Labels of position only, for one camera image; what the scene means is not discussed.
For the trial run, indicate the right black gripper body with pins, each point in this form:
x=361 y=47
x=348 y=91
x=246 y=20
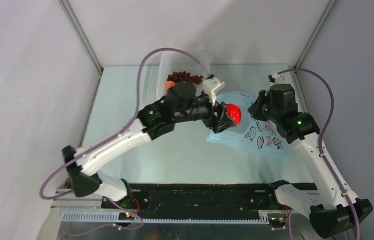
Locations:
x=273 y=114

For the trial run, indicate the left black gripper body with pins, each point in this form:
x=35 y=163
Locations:
x=205 y=100

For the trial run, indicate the large red fake apple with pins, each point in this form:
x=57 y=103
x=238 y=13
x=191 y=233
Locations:
x=234 y=112

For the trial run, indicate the light blue plastic bag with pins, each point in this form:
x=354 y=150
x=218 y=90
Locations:
x=253 y=136

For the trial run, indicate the red fake grape bunch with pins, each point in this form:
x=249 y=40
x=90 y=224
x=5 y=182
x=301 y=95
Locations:
x=183 y=76

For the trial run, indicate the orange fake peach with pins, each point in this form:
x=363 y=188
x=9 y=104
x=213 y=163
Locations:
x=169 y=85

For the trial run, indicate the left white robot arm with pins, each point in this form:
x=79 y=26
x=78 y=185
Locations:
x=180 y=104

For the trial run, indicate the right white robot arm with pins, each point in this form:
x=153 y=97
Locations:
x=337 y=208

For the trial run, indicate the white perforated plastic basket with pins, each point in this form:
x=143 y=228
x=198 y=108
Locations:
x=171 y=61

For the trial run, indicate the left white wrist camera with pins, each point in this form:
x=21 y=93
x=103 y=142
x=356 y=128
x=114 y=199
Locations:
x=211 y=86

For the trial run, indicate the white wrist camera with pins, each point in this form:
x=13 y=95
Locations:
x=211 y=86
x=276 y=79

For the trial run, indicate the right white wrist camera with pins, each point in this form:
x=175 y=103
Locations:
x=276 y=79

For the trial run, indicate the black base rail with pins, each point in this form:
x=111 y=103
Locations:
x=208 y=202

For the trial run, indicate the left aluminium frame post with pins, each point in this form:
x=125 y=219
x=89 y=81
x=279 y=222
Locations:
x=82 y=36

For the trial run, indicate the aluminium frame post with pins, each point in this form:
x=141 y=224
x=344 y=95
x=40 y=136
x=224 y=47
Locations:
x=82 y=36
x=330 y=6

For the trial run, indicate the right aluminium frame post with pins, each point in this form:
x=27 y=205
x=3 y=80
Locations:
x=330 y=6

